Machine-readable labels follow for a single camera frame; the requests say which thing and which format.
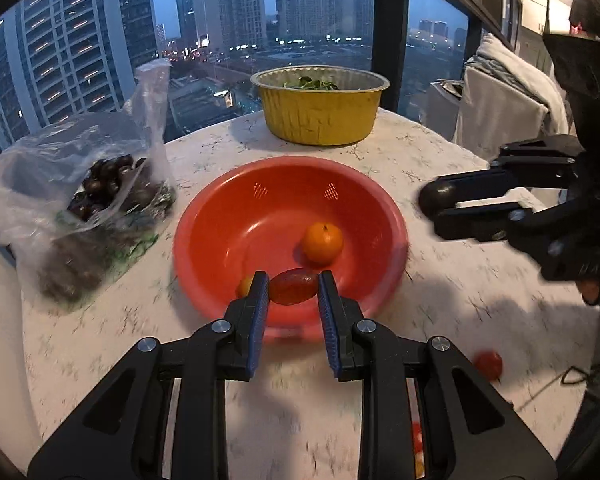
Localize dark purple round fruit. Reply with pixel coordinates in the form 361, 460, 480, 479
419, 180, 462, 217

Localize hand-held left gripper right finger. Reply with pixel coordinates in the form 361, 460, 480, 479
317, 270, 558, 480

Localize thin black cable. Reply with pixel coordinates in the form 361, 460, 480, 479
512, 366, 592, 408

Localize red plastic bowl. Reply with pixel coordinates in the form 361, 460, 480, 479
173, 156, 411, 339

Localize pile of dark fruits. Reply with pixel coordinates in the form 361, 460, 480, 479
67, 155, 156, 223

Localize white draped cloth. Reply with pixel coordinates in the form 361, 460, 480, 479
452, 34, 571, 161

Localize person's right hand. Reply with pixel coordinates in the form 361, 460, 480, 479
577, 277, 600, 307

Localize green leafy vegetables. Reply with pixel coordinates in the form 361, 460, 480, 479
282, 76, 341, 93

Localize dark window frame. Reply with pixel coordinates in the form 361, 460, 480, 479
371, 0, 412, 111

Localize round orange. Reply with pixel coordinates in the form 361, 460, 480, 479
300, 222, 344, 267

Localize medium red tomato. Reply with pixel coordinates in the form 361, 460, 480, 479
472, 350, 504, 382

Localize oblong red tomato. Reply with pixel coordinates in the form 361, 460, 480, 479
270, 268, 321, 307

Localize clear plastic bag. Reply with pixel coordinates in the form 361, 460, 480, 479
0, 58, 178, 311

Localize golden foil bowl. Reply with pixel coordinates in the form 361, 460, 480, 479
250, 66, 391, 147

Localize floral tablecloth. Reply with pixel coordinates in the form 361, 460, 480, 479
17, 107, 600, 480

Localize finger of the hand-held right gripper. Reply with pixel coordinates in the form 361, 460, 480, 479
447, 135, 583, 204
434, 200, 563, 242

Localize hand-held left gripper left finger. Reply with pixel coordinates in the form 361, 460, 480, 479
27, 271, 271, 480

